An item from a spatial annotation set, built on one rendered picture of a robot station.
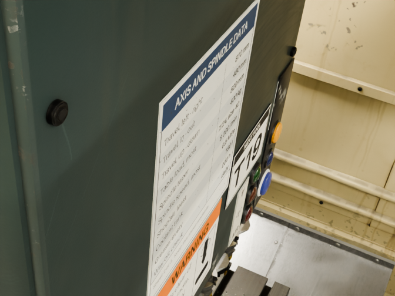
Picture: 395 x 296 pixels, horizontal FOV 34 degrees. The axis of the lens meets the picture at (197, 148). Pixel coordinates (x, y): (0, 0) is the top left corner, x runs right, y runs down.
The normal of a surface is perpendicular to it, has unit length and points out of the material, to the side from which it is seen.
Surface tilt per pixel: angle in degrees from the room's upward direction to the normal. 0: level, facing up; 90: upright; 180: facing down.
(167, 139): 90
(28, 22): 90
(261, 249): 24
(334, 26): 90
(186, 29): 90
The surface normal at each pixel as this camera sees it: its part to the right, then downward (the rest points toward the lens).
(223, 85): 0.90, 0.34
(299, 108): -0.43, 0.56
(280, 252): -0.09, -0.47
